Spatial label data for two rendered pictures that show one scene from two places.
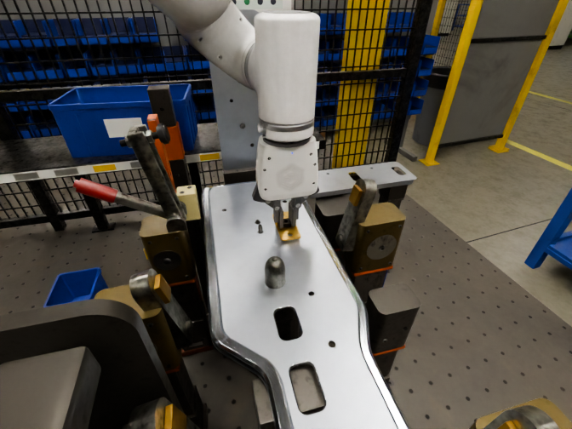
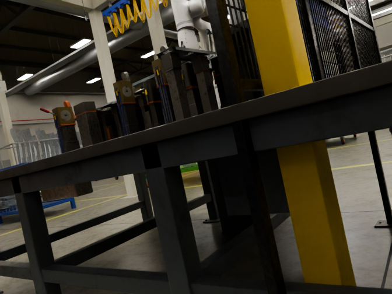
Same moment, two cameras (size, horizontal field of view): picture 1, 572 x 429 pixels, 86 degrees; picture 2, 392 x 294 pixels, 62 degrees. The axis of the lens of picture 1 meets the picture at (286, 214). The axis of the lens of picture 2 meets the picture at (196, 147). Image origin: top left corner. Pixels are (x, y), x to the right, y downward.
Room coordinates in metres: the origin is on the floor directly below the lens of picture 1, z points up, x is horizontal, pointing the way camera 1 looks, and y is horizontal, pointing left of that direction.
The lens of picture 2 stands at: (1.73, -0.98, 0.62)
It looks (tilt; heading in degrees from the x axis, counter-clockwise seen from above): 0 degrees down; 145
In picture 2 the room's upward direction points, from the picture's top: 12 degrees counter-clockwise
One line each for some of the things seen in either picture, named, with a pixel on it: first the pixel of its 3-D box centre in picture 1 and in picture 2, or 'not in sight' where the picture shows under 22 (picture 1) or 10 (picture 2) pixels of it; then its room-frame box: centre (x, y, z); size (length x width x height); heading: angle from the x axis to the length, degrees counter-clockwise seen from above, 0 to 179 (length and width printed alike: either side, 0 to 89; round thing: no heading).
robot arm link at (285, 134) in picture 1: (285, 125); (185, 27); (0.46, 0.00, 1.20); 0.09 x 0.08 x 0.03; 104
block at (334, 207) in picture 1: (337, 250); (192, 97); (0.57, -0.13, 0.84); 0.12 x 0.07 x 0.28; 104
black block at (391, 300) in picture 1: (384, 349); (154, 109); (0.31, -0.18, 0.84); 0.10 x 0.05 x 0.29; 104
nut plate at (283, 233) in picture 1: (285, 223); not in sight; (0.46, 0.00, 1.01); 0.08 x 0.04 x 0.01; 14
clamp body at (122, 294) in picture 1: (154, 382); not in sight; (0.23, 0.20, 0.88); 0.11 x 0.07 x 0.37; 104
